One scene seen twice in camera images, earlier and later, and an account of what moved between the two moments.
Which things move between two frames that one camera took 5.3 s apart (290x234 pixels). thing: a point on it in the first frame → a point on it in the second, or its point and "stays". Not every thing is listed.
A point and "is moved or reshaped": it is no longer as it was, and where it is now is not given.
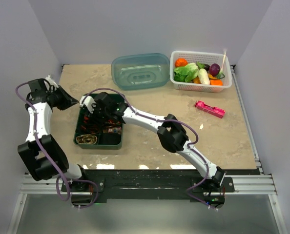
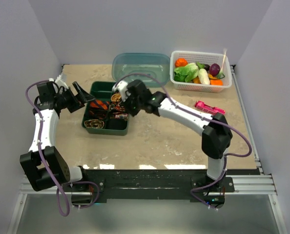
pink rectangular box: (216, 111) stays
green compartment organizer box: (89, 133) is moved or reshaped
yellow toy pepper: (196, 80) stays
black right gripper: (94, 106) → (131, 112)
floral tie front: (86, 139) → (94, 124)
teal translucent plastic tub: (140, 70) stays
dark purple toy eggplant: (207, 67) stays
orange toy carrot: (216, 82) stays
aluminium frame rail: (42, 185) stays
